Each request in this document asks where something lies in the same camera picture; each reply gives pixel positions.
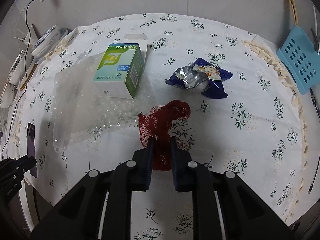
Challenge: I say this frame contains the blue foil snack wrapper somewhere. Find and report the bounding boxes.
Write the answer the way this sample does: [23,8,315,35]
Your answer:
[165,58,233,99]

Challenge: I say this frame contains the black power cable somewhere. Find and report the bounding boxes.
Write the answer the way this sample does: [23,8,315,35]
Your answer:
[307,87,320,195]

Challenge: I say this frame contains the blue plastic utensil holder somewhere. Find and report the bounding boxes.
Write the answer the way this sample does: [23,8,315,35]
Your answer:
[276,25,319,95]

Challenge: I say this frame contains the blue white porcelain bowl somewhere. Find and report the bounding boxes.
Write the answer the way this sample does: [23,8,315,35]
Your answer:
[31,25,60,58]

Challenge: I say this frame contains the green white medicine box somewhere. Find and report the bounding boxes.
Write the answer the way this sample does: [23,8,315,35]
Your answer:
[93,34,148,99]

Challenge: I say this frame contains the dark purple wrapper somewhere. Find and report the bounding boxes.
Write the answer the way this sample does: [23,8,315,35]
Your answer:
[27,122,37,178]

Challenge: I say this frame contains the clear bubble wrap sheet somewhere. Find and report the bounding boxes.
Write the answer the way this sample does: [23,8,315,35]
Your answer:
[52,54,155,152]

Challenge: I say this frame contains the wooden coaster board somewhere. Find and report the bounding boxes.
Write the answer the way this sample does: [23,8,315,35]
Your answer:
[19,63,38,91]

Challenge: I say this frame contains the wooden chopsticks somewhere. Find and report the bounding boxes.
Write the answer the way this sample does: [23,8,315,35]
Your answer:
[289,0,299,26]

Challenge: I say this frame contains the white floral tablecloth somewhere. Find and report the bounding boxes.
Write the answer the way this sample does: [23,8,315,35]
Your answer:
[8,14,305,239]

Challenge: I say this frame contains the red mesh net bag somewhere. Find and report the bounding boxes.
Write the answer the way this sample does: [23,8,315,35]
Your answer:
[137,100,191,171]

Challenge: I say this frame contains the white ceramic bowl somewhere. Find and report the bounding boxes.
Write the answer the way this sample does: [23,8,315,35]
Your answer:
[7,50,25,86]

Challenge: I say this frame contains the white cup with sticks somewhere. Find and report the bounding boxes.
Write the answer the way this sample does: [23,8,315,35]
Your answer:
[13,23,39,48]

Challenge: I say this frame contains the white straw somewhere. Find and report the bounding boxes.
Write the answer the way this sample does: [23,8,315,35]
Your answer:
[313,5,318,36]

